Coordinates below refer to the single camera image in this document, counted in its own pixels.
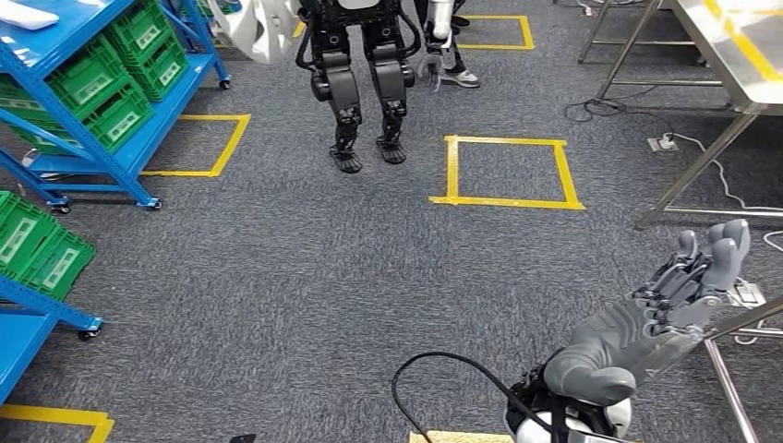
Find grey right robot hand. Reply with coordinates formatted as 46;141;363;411
544;219;752;408

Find large white plastic part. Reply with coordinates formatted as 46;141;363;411
208;0;302;66

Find blue metal shelf rack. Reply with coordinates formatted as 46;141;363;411
0;0;233;213
0;275;104;405

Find white plastic car part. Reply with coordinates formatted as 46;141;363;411
0;0;61;31

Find person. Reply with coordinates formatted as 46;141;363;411
415;0;482;90

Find black humanoid robot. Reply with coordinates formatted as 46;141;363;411
295;0;459;174

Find right wrist camera unit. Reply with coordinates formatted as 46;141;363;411
506;364;616;443

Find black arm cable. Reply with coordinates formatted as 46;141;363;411
391;351;555;443

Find black floor cables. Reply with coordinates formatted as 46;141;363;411
562;85;677;145

